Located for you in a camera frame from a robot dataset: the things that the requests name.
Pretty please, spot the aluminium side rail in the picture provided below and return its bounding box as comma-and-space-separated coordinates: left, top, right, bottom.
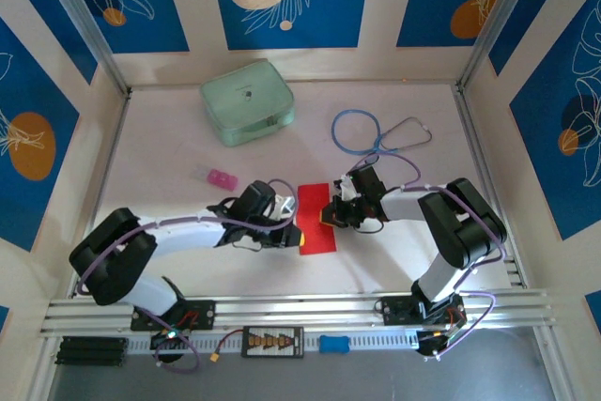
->
452, 85, 527, 289
69, 90, 133, 300

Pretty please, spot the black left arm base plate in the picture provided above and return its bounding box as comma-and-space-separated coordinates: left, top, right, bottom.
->
130, 300, 217, 332

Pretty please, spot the grey metal plate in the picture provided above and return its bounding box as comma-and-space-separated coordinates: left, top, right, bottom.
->
46, 328, 558, 401

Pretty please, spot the red square paper sheet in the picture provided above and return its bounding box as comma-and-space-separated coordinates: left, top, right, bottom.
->
295, 182, 339, 256

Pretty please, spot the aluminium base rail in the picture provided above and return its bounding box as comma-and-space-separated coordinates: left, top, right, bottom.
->
39, 287, 555, 341

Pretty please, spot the small circuit board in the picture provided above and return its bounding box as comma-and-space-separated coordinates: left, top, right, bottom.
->
416, 309, 469, 362
149, 329, 190, 351

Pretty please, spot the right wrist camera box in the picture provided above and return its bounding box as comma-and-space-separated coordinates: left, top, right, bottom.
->
337, 177, 359, 203

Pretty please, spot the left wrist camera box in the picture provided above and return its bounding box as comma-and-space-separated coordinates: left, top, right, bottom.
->
273, 193, 298, 223

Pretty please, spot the wire with yellow connector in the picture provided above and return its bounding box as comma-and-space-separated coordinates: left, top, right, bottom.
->
208, 328, 245, 365

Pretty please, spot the blue stethoscope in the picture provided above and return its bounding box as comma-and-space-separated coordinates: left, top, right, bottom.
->
331, 109, 433, 158

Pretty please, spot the slotted grey cable duct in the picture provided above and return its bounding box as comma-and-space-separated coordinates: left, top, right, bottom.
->
126, 329, 419, 355

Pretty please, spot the black power distribution board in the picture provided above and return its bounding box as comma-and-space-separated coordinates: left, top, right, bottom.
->
241, 326, 305, 359

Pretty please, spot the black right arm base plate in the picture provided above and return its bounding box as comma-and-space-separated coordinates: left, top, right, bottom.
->
375, 295, 469, 327

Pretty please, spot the black ribbed block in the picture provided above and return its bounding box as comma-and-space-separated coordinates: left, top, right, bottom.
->
54, 335, 129, 367

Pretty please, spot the pink pill box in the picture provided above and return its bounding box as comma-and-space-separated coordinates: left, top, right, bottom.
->
193, 164, 239, 192

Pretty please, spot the blue foam block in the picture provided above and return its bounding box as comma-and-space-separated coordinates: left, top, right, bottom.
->
318, 333, 351, 354

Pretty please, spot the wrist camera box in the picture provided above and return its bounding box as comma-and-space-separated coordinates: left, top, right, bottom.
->
273, 193, 298, 223
337, 177, 359, 203

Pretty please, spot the mint green zip case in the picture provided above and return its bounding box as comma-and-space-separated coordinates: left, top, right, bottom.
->
199, 59, 297, 148

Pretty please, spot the aluminium frame post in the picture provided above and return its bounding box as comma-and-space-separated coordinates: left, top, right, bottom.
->
457, 0, 541, 90
35, 0, 132, 95

